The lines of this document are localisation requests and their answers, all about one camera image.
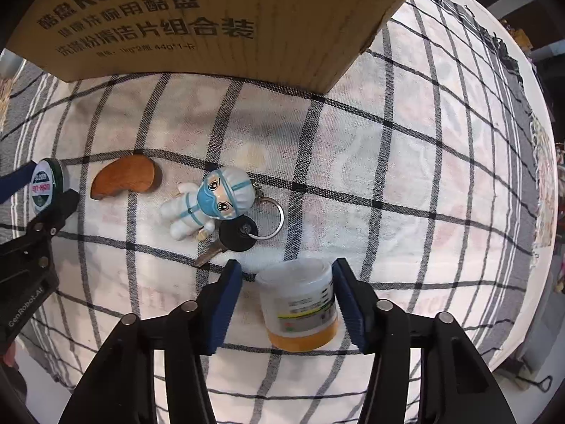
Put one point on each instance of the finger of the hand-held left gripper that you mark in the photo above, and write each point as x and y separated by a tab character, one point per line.
15	183
53	218

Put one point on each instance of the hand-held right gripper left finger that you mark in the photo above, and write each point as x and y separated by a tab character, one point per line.
223	313

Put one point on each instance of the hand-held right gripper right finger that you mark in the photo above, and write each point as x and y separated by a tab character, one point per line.
348	304

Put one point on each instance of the round green tin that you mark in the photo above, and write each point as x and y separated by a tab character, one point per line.
46	185

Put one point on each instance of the brown cardboard box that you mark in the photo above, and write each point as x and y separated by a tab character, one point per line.
220	17

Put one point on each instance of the black headed key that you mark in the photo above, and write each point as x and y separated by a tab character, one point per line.
236	234

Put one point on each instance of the curved wooden piece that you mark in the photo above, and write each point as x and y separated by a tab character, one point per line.
128	176

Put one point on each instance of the small grey white cup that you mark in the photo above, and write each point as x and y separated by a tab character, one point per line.
9	64

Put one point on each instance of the grey plaid tablecloth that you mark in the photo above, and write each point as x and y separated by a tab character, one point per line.
375	163

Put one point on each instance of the floral patterned tablecloth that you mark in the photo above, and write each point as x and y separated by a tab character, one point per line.
545	185

